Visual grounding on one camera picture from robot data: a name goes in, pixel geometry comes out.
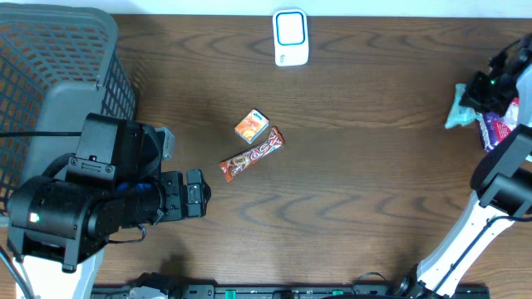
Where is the purple noodle packet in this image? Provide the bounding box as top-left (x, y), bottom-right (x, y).
top-left (479, 98), bottom-right (520, 152)

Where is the mint green snack packet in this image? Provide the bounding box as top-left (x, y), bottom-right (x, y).
top-left (445, 83), bottom-right (480, 130)

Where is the red orange snack bar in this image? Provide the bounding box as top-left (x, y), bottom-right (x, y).
top-left (219, 126), bottom-right (285, 182)

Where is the small orange box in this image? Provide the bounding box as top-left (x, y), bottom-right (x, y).
top-left (234, 109), bottom-right (269, 144)

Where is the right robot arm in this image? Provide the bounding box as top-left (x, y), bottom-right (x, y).
top-left (394, 35), bottom-right (531, 298)

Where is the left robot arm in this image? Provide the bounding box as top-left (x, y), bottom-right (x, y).
top-left (1, 113), bottom-right (211, 298)

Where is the white barcode scanner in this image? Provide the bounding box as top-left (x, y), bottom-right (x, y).
top-left (272, 9), bottom-right (309, 66)

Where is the grey plastic mesh basket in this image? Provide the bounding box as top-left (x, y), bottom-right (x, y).
top-left (1, 2), bottom-right (139, 215)

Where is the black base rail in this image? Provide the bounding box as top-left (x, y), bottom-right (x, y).
top-left (91, 273), bottom-right (492, 299)

